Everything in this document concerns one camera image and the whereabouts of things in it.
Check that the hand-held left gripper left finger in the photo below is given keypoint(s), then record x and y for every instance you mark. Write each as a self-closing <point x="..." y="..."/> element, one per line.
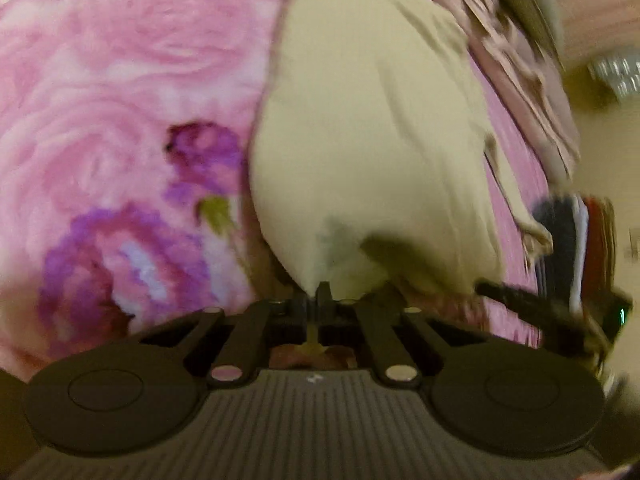
<point x="312" y="310"/>

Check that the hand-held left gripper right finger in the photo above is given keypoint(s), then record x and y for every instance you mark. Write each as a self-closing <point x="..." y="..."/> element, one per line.
<point x="332" y="312"/>

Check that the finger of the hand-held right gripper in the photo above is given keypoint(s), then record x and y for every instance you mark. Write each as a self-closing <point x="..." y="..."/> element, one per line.
<point x="520" y="302"/>

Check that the cream sweater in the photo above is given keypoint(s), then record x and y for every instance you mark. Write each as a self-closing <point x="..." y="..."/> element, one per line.
<point x="360" y="135"/>

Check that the folded blue jeans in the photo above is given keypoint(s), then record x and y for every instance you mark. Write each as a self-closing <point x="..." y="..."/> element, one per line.
<point x="544" y="245"/>

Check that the folded light blue garment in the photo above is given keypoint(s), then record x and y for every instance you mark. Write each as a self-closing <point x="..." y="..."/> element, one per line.
<point x="578" y="255"/>

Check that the folded red knit sweater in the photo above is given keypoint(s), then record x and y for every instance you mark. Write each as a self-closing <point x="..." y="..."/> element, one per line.
<point x="597" y="245"/>

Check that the mauve duvet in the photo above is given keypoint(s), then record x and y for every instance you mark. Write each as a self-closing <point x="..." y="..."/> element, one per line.
<point x="525" y="85"/>

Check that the pink floral blanket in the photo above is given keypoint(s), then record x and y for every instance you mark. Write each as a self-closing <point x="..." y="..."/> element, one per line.
<point x="100" y="85"/>

